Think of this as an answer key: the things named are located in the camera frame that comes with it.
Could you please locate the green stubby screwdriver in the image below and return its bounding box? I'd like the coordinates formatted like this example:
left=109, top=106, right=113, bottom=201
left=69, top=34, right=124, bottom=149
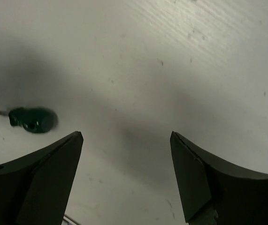
left=0, top=107, right=58, bottom=134

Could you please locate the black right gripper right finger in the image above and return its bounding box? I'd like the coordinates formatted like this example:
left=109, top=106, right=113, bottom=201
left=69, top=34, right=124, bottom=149
left=170, top=132, right=268, bottom=225

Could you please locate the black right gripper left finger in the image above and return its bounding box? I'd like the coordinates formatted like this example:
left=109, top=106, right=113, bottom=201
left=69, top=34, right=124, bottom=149
left=0, top=131, right=84, bottom=225

